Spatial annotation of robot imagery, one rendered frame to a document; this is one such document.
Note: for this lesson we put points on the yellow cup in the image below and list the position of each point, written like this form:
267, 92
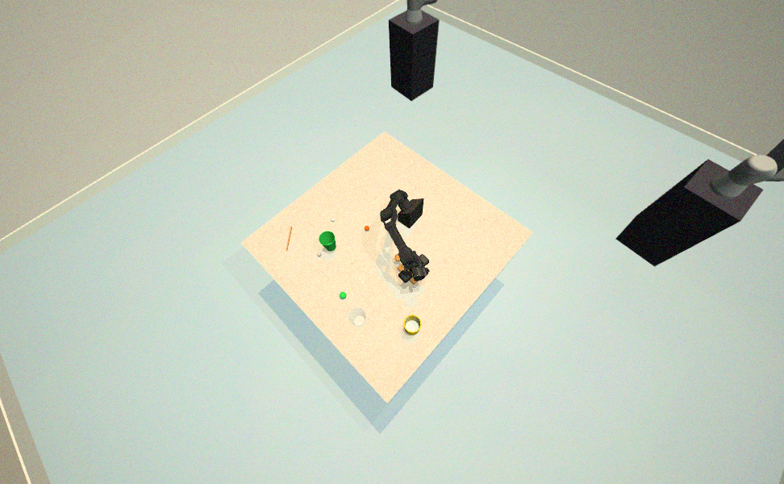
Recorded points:
412, 324

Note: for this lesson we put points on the green cup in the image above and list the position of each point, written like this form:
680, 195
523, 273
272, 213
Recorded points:
327, 239

